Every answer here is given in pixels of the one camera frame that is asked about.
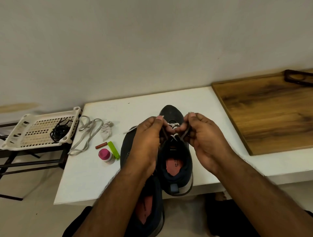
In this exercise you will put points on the black metal rack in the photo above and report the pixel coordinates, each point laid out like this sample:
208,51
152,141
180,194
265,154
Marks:
27,161

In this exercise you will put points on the pink capped white bottle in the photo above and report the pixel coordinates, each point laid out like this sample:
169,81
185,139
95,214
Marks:
104,155

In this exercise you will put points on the person's left forearm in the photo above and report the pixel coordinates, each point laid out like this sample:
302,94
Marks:
110,207

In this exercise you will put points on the dark sneaker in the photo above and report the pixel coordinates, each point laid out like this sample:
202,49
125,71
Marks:
146,210
171,113

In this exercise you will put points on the person's right forearm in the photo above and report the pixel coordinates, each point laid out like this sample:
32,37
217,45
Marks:
264,200

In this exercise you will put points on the wooden board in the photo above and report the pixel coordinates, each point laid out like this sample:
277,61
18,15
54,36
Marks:
271,110

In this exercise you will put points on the person's right hand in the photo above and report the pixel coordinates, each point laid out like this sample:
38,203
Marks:
208,141

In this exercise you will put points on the person's left hand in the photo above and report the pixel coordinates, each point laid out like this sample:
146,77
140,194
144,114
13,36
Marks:
142,146

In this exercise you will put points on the grey shoelaces bundle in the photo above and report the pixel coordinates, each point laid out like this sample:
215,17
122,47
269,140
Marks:
89,133

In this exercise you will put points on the white perforated plastic tray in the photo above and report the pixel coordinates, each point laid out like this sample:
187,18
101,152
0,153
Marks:
34,132

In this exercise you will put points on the small red stick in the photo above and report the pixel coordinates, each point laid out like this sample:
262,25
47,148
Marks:
101,145

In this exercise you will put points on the grey shoelace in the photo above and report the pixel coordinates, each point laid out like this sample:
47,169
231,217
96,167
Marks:
173,128

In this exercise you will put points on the green marker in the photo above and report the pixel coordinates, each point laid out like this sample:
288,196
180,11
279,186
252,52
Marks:
114,150

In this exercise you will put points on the black shoelace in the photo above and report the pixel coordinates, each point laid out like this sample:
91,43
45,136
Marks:
59,132
66,122

